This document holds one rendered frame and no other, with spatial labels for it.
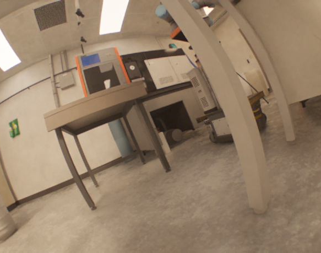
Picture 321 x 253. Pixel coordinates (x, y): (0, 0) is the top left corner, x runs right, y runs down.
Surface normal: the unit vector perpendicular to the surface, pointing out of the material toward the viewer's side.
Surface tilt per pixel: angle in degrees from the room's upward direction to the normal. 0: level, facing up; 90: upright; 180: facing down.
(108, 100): 90
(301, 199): 0
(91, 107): 90
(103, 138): 90
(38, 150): 90
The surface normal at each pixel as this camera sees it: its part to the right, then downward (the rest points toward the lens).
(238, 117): -0.83, 0.36
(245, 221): -0.39, -0.92
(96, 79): 0.39, -0.16
